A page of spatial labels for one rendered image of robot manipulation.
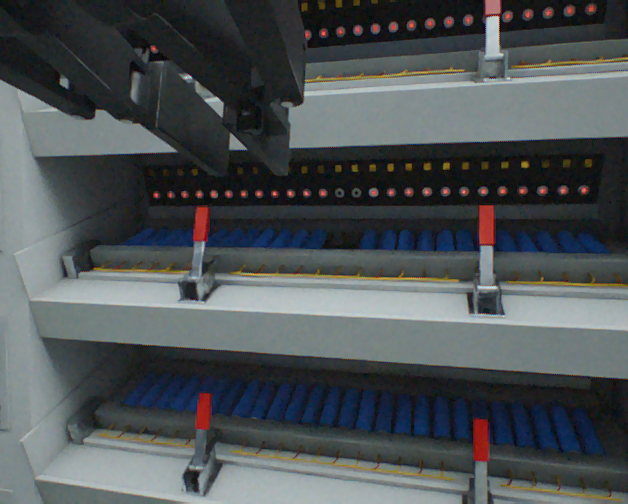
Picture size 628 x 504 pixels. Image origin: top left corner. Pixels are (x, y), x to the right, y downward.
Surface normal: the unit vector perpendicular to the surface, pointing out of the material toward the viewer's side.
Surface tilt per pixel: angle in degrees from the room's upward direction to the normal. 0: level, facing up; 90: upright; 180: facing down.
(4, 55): 89
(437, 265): 109
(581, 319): 19
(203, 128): 90
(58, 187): 90
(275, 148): 90
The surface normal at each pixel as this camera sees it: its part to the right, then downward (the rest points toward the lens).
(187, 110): 0.97, 0.02
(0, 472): -0.24, 0.06
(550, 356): -0.22, 0.38
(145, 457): -0.07, -0.92
